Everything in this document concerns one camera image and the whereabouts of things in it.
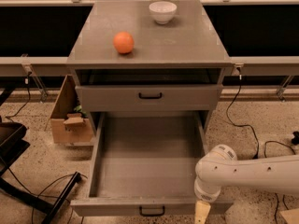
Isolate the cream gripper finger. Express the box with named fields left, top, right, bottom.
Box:
left=194, top=201, right=211, bottom=224

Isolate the grey drawer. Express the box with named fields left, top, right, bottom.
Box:
left=69, top=110, right=235, bottom=217
left=76, top=85, right=222, bottom=112

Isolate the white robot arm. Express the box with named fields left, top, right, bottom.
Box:
left=194, top=145, right=299, bottom=203

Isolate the grey drawer cabinet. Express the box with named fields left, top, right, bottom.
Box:
left=67, top=0, right=231, bottom=127

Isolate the grey top drawer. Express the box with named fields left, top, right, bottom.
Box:
left=76, top=85, right=222, bottom=112

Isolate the cardboard corner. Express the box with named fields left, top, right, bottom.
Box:
left=280, top=208, right=299, bottom=224

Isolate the black stand leg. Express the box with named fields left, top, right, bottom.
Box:
left=0, top=171, right=82, bottom=224

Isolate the cardboard box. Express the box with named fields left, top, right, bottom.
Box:
left=50, top=75, right=93, bottom=144

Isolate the orange fruit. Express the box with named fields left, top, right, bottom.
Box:
left=113, top=32, right=135, bottom=54

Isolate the black chair base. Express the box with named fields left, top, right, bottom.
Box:
left=0, top=122, right=30, bottom=175

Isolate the white bowl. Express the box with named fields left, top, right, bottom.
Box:
left=149, top=1, right=177, bottom=24

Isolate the black looped cable right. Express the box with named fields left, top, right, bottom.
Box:
left=263, top=140, right=299, bottom=224

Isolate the black cable left floor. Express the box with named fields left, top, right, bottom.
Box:
left=6, top=165, right=93, bottom=224

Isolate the black cable left wall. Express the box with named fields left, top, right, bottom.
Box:
left=5, top=72, right=34, bottom=122

